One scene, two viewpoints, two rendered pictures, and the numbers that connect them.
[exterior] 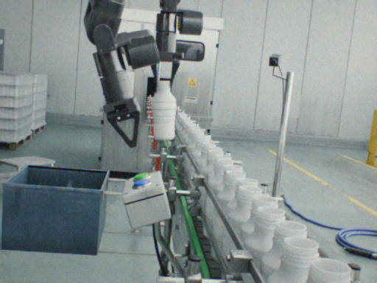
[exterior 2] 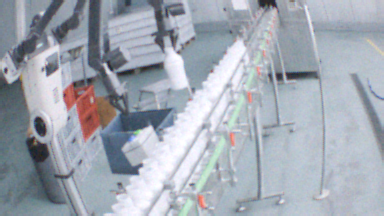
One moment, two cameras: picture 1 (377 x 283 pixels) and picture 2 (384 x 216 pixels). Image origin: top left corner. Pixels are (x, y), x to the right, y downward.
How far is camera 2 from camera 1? 88 cm
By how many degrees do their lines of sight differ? 23
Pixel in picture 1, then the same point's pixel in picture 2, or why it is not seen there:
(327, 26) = not seen: outside the picture
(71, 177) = (148, 117)
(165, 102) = (170, 62)
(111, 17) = (96, 53)
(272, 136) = (367, 27)
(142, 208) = (133, 155)
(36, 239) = (127, 167)
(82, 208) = not seen: hidden behind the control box
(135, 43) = (113, 57)
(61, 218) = not seen: hidden behind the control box
